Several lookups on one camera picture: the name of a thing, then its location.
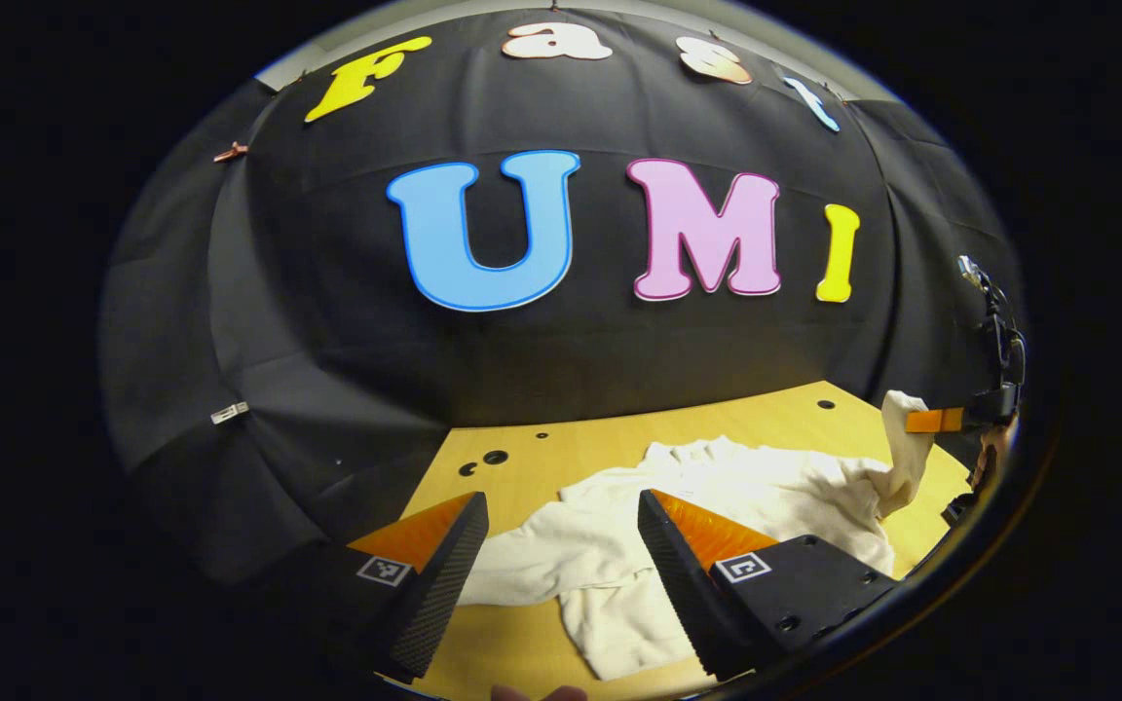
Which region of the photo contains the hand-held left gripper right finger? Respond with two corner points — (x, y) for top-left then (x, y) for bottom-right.
(638, 489), (905, 683)

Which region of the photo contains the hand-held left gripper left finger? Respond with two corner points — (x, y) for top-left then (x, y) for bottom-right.
(269, 492), (490, 684)

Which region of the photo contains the cream knit sweater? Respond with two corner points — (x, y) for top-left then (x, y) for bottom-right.
(457, 389), (934, 681)

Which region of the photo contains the black backdrop cloth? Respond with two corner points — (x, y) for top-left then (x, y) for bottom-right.
(98, 8), (1028, 585)

